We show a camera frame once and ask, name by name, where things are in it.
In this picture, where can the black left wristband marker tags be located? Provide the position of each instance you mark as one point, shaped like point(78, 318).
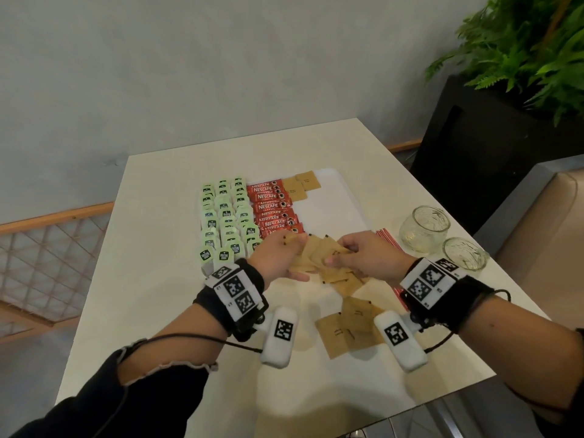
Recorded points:
point(235, 291)

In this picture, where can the wooden lattice screen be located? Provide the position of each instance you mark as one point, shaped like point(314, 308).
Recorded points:
point(54, 216)

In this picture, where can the wooden wall rail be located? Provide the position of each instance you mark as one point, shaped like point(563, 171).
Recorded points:
point(403, 146)

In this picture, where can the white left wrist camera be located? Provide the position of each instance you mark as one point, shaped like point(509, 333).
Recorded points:
point(280, 337)

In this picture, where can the person's black top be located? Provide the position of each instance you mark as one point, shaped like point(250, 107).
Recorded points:
point(137, 406)

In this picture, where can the red Nescafe coffee sticks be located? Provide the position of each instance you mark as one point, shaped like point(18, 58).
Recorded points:
point(269, 196)

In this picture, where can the beige cushioned bench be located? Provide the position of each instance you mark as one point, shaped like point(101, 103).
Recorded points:
point(547, 232)

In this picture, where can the person's right forearm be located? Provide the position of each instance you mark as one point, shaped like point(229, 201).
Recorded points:
point(520, 355)

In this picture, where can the brown sugar packet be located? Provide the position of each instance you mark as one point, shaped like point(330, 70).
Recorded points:
point(299, 195)
point(305, 257)
point(330, 249)
point(310, 181)
point(292, 183)

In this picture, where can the green hanging plant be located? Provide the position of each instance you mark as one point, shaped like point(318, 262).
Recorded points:
point(524, 45)

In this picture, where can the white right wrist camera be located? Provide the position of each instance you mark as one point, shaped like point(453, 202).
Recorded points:
point(399, 342)

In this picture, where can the white tray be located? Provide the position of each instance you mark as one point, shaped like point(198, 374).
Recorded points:
point(328, 209)

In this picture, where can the clear glass jar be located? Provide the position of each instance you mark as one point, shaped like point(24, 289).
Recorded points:
point(424, 228)
point(465, 255)

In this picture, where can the rows of laid tea bags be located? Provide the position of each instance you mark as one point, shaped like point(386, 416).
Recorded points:
point(219, 214)

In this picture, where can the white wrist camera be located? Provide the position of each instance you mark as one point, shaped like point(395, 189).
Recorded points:
point(399, 342)
point(280, 337)

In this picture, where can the black furniture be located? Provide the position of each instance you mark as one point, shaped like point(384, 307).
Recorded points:
point(479, 155)

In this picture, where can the person's left forearm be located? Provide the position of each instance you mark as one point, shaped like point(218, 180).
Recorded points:
point(173, 342)

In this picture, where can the pile of brown sugar packets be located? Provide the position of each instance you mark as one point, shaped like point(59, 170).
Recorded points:
point(351, 323)

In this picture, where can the person's left hand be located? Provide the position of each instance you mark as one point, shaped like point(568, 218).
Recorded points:
point(273, 260)

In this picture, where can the red stirrer sticks bundle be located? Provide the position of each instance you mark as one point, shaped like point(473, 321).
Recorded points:
point(388, 237)

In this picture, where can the person's right hand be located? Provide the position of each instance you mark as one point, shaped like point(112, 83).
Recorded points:
point(378, 257)

